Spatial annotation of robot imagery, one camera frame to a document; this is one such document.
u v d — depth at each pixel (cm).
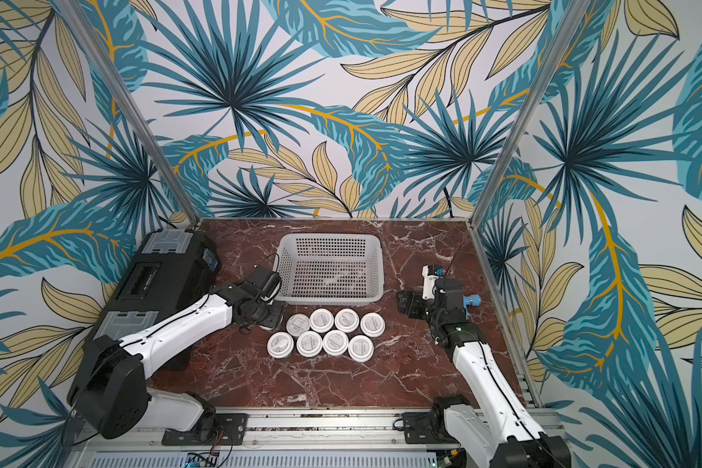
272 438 73
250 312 62
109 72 77
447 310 61
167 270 86
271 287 70
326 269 103
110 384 41
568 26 70
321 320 86
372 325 86
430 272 73
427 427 74
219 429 72
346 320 86
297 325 86
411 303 72
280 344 80
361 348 81
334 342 82
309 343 82
